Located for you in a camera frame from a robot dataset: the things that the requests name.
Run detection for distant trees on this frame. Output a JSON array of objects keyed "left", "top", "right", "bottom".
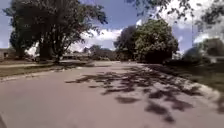
[{"left": 72, "top": 44, "right": 118, "bottom": 62}]

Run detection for round green tree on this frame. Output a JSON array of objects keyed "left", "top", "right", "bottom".
[{"left": 113, "top": 18, "right": 180, "bottom": 64}]

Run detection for grey asphalt road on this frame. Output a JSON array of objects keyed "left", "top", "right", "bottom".
[{"left": 0, "top": 60, "right": 224, "bottom": 128}]

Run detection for large dark tree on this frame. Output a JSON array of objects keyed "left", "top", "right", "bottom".
[{"left": 3, "top": 0, "right": 109, "bottom": 64}]

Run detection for pale road kerb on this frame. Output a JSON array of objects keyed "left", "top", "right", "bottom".
[{"left": 139, "top": 63, "right": 224, "bottom": 111}]

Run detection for grass verge with shade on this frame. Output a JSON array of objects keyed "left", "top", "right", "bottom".
[{"left": 148, "top": 61, "right": 224, "bottom": 93}]

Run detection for grass strip beside road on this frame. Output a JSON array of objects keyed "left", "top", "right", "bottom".
[{"left": 0, "top": 59, "right": 88, "bottom": 79}]

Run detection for dark bushy tree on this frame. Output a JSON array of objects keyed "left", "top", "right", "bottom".
[{"left": 182, "top": 37, "right": 224, "bottom": 65}]

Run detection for overhanging tree branches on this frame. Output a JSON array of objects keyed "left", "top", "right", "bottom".
[{"left": 126, "top": 0, "right": 224, "bottom": 33}]

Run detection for low building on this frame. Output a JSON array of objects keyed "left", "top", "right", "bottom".
[{"left": 0, "top": 48, "right": 18, "bottom": 61}]

